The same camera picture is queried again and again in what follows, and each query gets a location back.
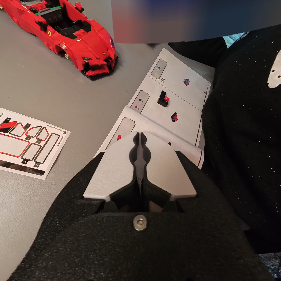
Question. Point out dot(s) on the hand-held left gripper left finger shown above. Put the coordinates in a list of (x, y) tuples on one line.
[(112, 173)]

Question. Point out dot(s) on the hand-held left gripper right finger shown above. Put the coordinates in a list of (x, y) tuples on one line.
[(169, 171)]

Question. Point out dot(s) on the small black red brick assembly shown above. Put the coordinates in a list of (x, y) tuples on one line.
[(163, 100)]

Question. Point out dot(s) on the white instruction booklet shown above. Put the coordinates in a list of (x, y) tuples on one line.
[(182, 98)]

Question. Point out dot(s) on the white sticker sheet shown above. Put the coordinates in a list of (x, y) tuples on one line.
[(33, 142)]

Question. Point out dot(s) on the red brick-built toy car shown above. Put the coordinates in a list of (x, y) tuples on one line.
[(65, 28)]

